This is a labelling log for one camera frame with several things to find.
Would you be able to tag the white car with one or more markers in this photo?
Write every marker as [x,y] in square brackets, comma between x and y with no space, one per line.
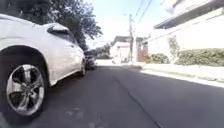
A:
[40,53]

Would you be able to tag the long white wall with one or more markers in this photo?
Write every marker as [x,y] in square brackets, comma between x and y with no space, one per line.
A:
[193,35]

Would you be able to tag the dark car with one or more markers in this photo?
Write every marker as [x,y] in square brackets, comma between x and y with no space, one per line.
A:
[90,60]

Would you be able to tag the dark green trees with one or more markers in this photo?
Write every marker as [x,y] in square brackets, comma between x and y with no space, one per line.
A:
[66,16]

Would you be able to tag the grey asphalt road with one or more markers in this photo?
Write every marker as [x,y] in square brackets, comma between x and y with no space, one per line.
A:
[126,100]

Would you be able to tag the white building with dark eaves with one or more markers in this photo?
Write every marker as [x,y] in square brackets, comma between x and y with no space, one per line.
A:
[186,15]

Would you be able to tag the utility pole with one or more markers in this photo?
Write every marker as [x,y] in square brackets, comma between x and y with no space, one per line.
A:
[130,36]

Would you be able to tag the small pale tree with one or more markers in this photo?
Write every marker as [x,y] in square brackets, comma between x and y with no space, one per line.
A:
[173,46]

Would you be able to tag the green hedge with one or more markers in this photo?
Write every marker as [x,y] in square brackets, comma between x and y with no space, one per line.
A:
[200,56]

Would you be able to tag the brown gate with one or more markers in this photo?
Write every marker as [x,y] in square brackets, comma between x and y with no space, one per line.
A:
[142,53]

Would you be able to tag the pale concrete sidewalk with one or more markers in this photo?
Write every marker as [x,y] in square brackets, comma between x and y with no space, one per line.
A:
[186,71]

